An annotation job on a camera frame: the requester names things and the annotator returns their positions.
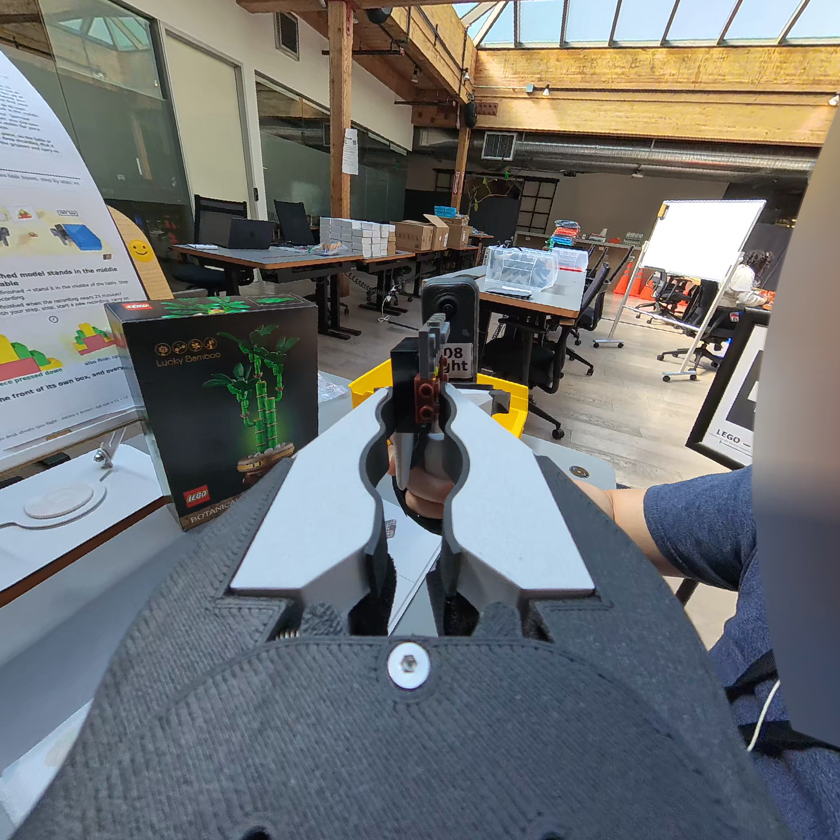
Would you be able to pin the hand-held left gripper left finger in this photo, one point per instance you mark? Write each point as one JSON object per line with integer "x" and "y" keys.
{"x": 302, "y": 525}

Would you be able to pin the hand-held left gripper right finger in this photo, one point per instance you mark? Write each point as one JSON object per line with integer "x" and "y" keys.
{"x": 518, "y": 525}

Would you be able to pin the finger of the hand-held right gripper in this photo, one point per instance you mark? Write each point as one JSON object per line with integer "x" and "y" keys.
{"x": 476, "y": 396}

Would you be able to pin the grey brick plate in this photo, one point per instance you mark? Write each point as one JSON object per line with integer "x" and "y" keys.
{"x": 430, "y": 348}

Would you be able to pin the dark grey Lego assembly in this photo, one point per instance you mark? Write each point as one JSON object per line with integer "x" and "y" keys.
{"x": 407, "y": 387}

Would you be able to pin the person's right forearm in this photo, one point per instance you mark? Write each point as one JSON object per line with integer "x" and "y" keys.
{"x": 623, "y": 518}

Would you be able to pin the grey office desk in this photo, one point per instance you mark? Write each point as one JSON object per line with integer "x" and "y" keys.
{"x": 564, "y": 282}
{"x": 262, "y": 253}

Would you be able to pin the person's right hand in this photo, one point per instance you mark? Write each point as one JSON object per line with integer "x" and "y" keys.
{"x": 426, "y": 492}

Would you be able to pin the black office chair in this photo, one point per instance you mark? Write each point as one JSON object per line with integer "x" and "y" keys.
{"x": 293, "y": 223}
{"x": 525, "y": 364}
{"x": 220, "y": 216}

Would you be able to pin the cardboard box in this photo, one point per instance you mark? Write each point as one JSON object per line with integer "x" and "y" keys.
{"x": 457, "y": 233}
{"x": 413, "y": 235}

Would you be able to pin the clear plastic organizer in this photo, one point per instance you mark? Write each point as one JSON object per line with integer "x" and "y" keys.
{"x": 522, "y": 268}

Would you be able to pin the instruction booklet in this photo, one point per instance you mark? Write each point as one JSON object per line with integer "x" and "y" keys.
{"x": 410, "y": 564}

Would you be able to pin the yellow plastic bin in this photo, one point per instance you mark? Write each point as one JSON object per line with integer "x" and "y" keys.
{"x": 361, "y": 387}

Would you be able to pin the clear plastic container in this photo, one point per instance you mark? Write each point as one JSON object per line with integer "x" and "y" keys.
{"x": 569, "y": 259}

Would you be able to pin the stack of white boxes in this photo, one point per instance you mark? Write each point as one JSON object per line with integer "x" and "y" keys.
{"x": 358, "y": 237}

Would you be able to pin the stack of colourful packets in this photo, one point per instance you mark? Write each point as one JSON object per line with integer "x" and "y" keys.
{"x": 565, "y": 233}

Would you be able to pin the clear plastic bag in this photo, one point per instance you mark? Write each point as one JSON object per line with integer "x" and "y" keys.
{"x": 331, "y": 394}

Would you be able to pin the snack bag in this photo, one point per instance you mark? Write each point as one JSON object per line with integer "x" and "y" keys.
{"x": 326, "y": 248}

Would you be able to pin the black bamboo set box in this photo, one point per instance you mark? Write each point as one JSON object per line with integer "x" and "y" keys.
{"x": 197, "y": 426}

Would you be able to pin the orange traffic cone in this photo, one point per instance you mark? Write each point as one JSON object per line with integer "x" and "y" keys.
{"x": 623, "y": 275}

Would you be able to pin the person's blue shirt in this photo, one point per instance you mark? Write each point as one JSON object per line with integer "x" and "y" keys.
{"x": 702, "y": 525}

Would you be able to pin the paper notice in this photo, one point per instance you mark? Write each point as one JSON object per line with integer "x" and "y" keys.
{"x": 350, "y": 151}

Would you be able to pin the black laptop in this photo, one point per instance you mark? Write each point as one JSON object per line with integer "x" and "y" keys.
{"x": 246, "y": 234}

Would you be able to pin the white stand base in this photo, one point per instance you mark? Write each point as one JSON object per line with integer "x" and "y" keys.
{"x": 65, "y": 531}

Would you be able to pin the framed marker poster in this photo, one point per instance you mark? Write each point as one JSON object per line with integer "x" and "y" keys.
{"x": 735, "y": 420}

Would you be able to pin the whiteboard on wheels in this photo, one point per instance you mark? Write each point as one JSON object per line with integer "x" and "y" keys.
{"x": 702, "y": 239}

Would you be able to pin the printed instruction sheet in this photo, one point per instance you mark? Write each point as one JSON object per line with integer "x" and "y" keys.
{"x": 52, "y": 328}

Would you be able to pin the wall vent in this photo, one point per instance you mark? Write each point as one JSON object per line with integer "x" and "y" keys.
{"x": 499, "y": 145}

